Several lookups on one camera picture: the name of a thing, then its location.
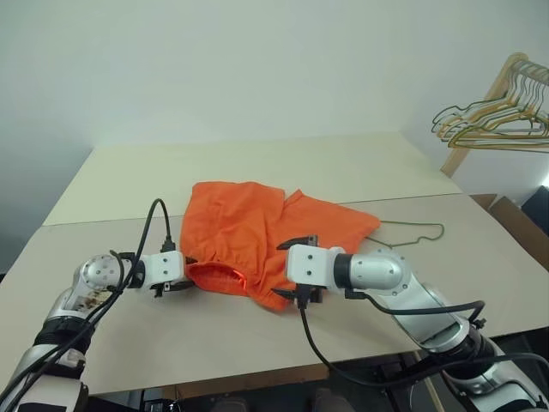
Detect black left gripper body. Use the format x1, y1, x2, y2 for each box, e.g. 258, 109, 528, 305
149, 278, 189, 298

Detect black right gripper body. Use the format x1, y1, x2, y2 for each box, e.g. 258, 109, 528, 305
293, 284, 326, 309

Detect orange shorts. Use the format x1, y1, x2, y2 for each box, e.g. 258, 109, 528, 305
178, 180, 383, 314

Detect green wire hanger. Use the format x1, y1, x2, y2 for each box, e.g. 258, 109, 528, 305
364, 219, 445, 250

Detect wooden clothes rack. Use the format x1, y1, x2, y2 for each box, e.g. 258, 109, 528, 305
440, 51, 549, 178

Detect brown cardboard box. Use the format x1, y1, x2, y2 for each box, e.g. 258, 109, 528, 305
468, 193, 549, 272

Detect black box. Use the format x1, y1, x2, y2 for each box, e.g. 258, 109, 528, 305
520, 185, 549, 225

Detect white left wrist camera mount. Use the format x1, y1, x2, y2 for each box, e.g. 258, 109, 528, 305
142, 251, 187, 289

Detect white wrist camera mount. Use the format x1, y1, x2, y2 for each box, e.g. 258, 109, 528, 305
142, 251, 187, 289
286, 245, 347, 288

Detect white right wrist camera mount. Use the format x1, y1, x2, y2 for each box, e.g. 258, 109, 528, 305
286, 245, 347, 288

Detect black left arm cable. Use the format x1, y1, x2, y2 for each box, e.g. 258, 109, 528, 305
0, 248, 128, 407

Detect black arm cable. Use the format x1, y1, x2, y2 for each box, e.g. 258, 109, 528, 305
344, 288, 487, 330
0, 248, 128, 407

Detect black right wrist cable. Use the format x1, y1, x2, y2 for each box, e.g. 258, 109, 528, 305
294, 286, 549, 381

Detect black table frame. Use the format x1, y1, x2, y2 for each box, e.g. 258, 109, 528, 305
85, 348, 434, 412

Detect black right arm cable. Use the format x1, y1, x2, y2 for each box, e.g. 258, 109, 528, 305
344, 288, 487, 330

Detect bunch of hanging wire hangers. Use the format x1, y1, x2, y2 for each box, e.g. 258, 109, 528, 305
447, 68, 549, 152
436, 64, 549, 139

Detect dark wire hanger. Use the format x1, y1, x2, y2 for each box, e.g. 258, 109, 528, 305
431, 62, 549, 130

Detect grey wire hanger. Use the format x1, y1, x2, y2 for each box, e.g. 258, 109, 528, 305
454, 70, 549, 141

